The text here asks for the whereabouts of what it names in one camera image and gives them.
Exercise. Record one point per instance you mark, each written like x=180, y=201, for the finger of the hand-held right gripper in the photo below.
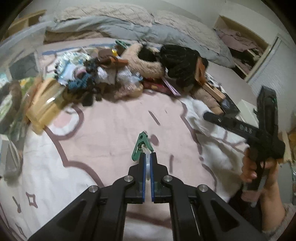
x=226, y=121

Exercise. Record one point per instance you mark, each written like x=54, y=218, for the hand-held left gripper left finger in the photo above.
x=144, y=178

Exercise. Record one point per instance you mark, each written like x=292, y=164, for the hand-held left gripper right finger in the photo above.
x=151, y=178

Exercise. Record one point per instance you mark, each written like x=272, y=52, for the green plastic clip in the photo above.
x=141, y=146
x=121, y=44

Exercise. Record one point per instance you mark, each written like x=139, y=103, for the clear plastic storage box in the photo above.
x=20, y=46

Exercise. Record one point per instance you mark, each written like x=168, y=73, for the person's right forearm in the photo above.
x=272, y=215

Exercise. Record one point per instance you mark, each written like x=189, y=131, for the person's right hand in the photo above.
x=247, y=171

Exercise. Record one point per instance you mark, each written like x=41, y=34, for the black angular device box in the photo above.
x=229, y=104

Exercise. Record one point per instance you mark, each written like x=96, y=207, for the white box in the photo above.
x=248, y=111

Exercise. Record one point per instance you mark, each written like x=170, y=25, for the carved wooden block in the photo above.
x=214, y=92

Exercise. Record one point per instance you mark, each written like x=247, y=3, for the white slatted door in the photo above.
x=270, y=69

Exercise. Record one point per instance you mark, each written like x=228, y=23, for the wooden closet shelf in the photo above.
x=259, y=60

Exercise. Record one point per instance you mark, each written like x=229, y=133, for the orange leather card holder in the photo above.
x=200, y=69

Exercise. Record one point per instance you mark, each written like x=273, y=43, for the dark clothes pile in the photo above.
x=245, y=58

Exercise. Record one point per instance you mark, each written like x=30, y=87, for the purple notebook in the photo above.
x=172, y=88

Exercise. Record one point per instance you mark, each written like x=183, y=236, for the black suede gloves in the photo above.
x=180, y=62

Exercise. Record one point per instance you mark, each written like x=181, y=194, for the red flat box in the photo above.
x=155, y=86

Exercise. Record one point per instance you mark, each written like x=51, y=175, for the pink clothes pile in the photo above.
x=235, y=38

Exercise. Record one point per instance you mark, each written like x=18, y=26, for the beige quilted pillow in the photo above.
x=104, y=12
x=185, y=25

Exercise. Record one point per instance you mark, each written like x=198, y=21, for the grey duvet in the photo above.
x=161, y=34

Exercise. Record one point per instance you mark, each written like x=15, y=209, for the blue scrunchie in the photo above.
x=78, y=83

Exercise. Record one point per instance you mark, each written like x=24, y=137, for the small brown cube box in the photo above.
x=105, y=55

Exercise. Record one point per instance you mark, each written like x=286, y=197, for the floral patterned packet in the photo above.
x=69, y=60

